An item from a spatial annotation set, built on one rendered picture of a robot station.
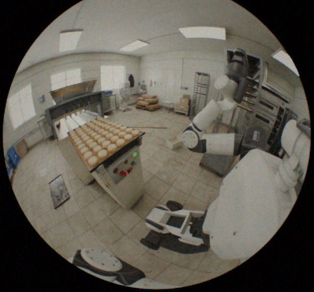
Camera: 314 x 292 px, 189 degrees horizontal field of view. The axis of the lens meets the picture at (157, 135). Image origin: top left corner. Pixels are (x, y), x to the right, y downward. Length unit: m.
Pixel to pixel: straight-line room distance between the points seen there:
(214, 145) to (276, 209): 0.31
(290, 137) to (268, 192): 0.10
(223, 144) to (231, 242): 0.31
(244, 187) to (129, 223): 1.16
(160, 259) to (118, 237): 0.50
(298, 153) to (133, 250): 1.29
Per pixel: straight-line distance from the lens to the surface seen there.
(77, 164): 1.27
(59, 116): 1.10
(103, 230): 1.33
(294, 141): 0.22
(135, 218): 1.23
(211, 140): 0.39
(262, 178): 0.23
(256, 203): 0.20
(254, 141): 0.36
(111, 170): 0.50
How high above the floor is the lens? 1.21
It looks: 31 degrees down
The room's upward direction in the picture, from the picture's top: 2 degrees clockwise
